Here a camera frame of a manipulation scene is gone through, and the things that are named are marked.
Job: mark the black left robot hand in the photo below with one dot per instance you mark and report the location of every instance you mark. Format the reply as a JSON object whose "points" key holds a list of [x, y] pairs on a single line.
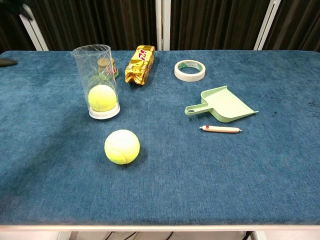
{"points": [[7, 62]]}

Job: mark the yellow tennis ball with print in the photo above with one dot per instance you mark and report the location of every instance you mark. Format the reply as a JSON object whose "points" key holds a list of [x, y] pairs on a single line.
{"points": [[102, 98]]}

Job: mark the plain yellow tennis ball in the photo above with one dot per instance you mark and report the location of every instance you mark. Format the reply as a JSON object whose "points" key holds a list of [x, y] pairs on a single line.
{"points": [[122, 147]]}

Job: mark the clear plastic tube container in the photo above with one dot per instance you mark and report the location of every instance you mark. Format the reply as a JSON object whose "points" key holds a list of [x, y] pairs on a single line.
{"points": [[105, 115]]}

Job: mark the dark pleated curtain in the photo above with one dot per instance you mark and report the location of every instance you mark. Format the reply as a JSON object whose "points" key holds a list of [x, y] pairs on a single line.
{"points": [[100, 25]]}

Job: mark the small jar with green label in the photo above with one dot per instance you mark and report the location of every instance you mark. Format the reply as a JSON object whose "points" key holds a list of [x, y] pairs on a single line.
{"points": [[114, 69]]}

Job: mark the gold foil snack package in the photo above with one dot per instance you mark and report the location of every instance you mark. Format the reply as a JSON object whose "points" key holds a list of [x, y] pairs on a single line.
{"points": [[140, 66]]}

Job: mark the white tape roll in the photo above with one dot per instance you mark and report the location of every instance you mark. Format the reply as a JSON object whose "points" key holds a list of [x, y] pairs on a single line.
{"points": [[186, 76]]}

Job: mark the blue table cloth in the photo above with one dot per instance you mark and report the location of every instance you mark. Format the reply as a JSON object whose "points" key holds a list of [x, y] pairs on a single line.
{"points": [[175, 175]]}

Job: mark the light green plastic dustpan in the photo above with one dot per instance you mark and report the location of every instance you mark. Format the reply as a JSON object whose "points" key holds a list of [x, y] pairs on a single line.
{"points": [[225, 105]]}

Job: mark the pink wrapped sausage stick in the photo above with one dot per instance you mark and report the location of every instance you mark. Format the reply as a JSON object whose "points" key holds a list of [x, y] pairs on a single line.
{"points": [[220, 129]]}

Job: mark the white slanted frame post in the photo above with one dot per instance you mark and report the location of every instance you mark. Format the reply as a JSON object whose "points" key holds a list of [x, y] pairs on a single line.
{"points": [[35, 35], [266, 27]]}

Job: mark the white upright frame post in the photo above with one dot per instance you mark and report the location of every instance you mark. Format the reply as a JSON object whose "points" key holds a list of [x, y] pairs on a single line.
{"points": [[163, 25]]}

